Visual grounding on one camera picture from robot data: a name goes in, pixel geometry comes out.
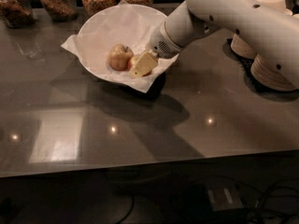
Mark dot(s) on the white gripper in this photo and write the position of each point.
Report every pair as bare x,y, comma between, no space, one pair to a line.
160,44

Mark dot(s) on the red apple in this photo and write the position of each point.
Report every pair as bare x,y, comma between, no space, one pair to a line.
132,62

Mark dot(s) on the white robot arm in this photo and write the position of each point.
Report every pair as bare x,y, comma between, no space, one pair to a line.
273,34

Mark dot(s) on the yellow-brown apple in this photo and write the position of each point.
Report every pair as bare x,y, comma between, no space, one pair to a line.
119,57

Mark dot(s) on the white bowl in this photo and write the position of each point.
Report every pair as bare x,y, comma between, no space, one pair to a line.
118,34

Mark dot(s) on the white paper liner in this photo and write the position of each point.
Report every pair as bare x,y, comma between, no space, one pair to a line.
115,31

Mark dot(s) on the front stack of paper bowls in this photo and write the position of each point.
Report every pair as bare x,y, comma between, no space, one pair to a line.
268,76

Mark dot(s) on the stack of paper bowls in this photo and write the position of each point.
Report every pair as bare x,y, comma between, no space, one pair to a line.
268,76
243,49

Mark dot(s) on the far left glass jar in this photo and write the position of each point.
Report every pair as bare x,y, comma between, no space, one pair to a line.
16,13

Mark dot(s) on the black rubber mat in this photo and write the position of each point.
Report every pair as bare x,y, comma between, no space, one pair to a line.
246,64

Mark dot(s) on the rear stack of paper bowls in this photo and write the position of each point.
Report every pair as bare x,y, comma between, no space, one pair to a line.
243,49

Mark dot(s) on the dark box under table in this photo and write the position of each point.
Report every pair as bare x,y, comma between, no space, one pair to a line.
224,198

